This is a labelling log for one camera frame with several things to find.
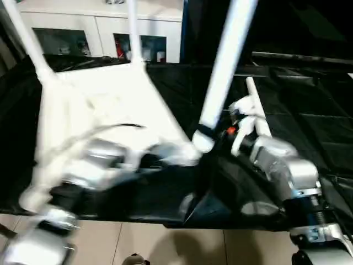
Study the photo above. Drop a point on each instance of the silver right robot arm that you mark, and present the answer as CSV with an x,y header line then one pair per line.
x,y
287,171

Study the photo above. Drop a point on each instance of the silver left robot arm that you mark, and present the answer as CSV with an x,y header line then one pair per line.
x,y
71,182

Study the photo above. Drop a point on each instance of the white cabinet with glass doors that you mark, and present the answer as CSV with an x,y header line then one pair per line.
x,y
83,16

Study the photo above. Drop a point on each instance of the white plastic table leg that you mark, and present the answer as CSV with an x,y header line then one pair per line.
x,y
256,105
25,38
134,33
226,61

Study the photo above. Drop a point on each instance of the dark metal rail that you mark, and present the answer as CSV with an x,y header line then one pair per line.
x,y
303,57

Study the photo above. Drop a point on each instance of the black mat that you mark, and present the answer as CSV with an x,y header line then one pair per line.
x,y
309,127

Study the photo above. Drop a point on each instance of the red bottle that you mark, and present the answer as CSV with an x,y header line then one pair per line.
x,y
119,49

